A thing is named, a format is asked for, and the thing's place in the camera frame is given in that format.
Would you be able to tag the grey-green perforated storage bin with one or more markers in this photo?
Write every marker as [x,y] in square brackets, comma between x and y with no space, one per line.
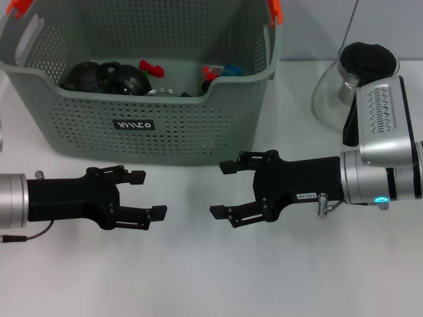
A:
[165,138]

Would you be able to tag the silver vented right wrist box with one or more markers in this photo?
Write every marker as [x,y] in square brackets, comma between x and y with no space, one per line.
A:
[383,125]

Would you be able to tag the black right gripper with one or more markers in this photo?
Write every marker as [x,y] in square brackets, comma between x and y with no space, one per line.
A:
[297,180]

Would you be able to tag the dark red long brick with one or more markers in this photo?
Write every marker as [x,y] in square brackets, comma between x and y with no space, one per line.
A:
[144,64]

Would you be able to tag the orange-red toy brick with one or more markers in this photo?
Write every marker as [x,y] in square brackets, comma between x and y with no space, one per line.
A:
[158,71]

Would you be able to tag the black clay teapot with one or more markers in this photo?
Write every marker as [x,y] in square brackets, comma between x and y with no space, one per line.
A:
[82,76]

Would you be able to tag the blue toy plate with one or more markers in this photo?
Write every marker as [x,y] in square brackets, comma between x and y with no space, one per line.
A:
[233,70]

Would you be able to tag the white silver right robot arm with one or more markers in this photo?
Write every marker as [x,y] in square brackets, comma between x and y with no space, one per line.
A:
[363,178]

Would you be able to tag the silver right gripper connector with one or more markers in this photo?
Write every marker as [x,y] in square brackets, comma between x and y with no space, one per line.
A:
[321,206]

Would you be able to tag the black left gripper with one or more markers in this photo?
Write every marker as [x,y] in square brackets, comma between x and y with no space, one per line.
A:
[66,198]

